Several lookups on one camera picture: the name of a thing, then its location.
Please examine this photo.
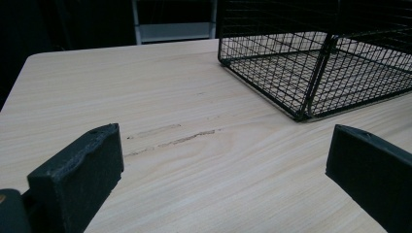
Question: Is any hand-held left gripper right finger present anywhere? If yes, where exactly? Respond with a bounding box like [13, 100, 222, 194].
[325, 123, 412, 233]

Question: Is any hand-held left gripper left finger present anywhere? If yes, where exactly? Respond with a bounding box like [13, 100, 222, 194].
[26, 122, 125, 233]

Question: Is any grey metal stand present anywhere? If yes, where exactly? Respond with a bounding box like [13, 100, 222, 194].
[130, 0, 218, 46]

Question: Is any black wire mesh basket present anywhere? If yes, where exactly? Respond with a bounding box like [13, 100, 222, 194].
[216, 0, 412, 122]

